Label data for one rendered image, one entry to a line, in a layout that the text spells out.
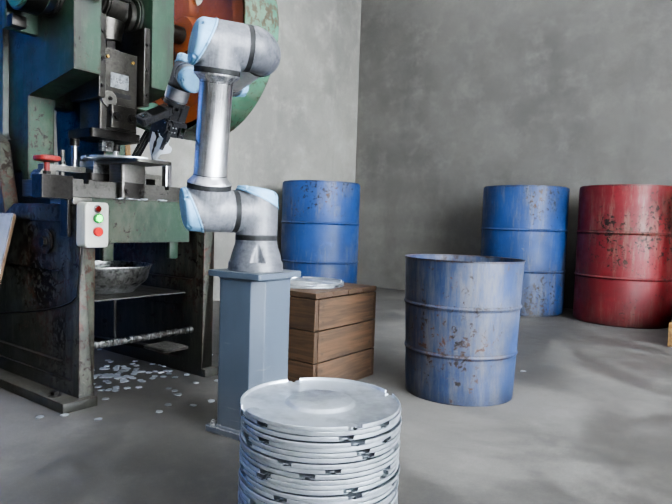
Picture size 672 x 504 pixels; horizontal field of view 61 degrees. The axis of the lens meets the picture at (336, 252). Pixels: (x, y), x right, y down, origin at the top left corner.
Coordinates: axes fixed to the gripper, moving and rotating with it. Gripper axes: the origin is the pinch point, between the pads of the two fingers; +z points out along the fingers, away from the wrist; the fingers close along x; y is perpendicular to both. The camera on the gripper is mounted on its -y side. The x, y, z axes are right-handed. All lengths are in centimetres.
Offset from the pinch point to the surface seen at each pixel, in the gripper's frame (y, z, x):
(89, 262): -23.8, 31.1, -16.3
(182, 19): 33, -44, 48
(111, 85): -3.0, -14.6, 27.8
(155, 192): 11.1, 15.5, 6.0
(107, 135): -3.5, 1.6, 21.4
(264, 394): -45, 10, -105
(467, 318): 51, 5, -107
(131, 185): -1.1, 13.0, 4.4
